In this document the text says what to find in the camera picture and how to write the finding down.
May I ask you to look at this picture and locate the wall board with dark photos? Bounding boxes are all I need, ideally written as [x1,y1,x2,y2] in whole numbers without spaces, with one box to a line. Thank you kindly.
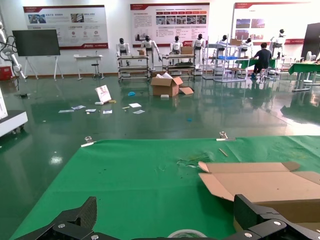
[232,1,312,46]

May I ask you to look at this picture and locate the black display on white stand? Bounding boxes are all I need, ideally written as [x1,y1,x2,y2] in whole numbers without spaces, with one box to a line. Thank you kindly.
[11,29,65,81]

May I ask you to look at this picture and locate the green covered table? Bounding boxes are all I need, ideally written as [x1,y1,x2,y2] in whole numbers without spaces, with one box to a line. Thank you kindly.
[234,57,278,70]
[287,62,320,93]

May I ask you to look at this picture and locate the white desk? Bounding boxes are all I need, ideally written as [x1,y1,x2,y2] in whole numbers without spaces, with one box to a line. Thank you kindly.
[73,54,104,81]

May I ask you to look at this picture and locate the tall metal shelf frame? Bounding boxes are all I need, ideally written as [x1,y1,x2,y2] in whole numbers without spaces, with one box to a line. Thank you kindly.
[201,39,248,83]

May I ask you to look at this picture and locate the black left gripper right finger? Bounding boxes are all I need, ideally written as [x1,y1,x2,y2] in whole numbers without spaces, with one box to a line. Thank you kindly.
[224,193,320,240]

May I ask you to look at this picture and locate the red box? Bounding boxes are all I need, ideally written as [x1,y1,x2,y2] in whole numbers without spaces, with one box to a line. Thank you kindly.
[0,66,13,81]

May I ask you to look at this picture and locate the tall black panel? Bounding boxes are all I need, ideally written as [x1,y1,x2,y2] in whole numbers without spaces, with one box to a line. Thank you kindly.
[301,22,320,61]

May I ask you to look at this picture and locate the metal rack cart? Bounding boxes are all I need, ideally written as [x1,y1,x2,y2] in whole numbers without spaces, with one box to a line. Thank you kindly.
[161,53,197,77]
[117,54,151,83]

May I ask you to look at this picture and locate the silver binder clip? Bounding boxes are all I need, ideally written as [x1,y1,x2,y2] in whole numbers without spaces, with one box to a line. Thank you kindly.
[215,131,237,142]
[80,135,98,148]

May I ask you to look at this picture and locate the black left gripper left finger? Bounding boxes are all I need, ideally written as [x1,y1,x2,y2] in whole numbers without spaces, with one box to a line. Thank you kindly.
[13,196,106,240]

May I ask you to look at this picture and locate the green table cloth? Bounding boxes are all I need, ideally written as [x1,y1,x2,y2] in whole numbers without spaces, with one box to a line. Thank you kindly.
[8,134,320,240]

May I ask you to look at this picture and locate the seated person in dark shirt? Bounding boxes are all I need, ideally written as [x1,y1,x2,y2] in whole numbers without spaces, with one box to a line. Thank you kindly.
[249,42,273,80]

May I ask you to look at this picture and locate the white wheeled machine base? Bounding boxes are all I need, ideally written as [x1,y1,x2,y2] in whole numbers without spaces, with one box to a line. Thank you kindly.
[0,87,29,138]

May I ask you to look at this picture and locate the wall board with round icons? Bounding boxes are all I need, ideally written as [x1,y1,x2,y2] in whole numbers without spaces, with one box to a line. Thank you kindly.
[22,4,109,50]

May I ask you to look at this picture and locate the large open cardboard box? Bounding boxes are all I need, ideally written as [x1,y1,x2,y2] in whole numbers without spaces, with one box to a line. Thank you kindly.
[150,71,184,98]

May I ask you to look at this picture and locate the clear tape roll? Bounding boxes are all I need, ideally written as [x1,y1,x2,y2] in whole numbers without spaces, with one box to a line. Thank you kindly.
[166,228,208,240]

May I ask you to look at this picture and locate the wall board with photo row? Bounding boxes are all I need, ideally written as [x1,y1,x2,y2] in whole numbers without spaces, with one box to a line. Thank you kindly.
[129,2,210,48]

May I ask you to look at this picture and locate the chrome legged stool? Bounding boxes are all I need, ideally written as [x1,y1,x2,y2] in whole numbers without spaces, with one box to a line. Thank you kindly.
[258,67,271,83]

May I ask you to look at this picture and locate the black stool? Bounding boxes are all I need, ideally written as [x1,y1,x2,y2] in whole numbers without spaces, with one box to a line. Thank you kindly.
[90,63,105,80]

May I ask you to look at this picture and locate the open brown cardboard box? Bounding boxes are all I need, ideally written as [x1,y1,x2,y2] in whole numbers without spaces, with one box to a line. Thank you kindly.
[198,160,320,232]

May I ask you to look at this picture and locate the flat cardboard piece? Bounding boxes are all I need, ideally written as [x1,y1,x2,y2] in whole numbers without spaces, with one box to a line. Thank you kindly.
[178,85,195,95]

